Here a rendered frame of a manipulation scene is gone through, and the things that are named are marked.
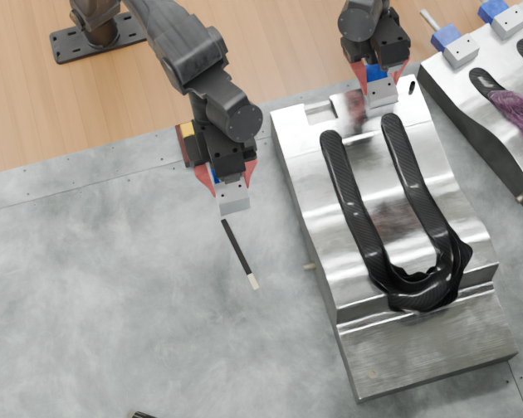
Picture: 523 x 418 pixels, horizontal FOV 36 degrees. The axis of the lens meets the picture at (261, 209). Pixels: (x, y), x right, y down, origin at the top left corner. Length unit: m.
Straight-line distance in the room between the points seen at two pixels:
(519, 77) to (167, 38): 0.68
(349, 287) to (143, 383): 0.38
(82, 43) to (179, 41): 0.54
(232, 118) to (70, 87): 0.57
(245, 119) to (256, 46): 0.50
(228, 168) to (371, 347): 0.38
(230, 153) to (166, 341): 0.40
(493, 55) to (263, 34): 0.43
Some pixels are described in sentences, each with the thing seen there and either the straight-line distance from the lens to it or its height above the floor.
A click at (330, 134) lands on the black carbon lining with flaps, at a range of 1.38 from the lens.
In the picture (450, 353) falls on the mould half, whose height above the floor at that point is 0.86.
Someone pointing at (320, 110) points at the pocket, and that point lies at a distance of 1.42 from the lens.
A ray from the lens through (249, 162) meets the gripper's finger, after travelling 1.20.
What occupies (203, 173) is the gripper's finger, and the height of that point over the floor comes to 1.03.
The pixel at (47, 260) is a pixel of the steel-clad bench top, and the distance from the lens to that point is 1.45.
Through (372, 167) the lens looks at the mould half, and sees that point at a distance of 1.36.
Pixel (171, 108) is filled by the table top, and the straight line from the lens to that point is 1.52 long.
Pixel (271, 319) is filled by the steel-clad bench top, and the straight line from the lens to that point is 1.35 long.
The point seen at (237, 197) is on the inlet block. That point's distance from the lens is 1.25.
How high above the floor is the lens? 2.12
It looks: 69 degrees down
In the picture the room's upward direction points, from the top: 6 degrees counter-clockwise
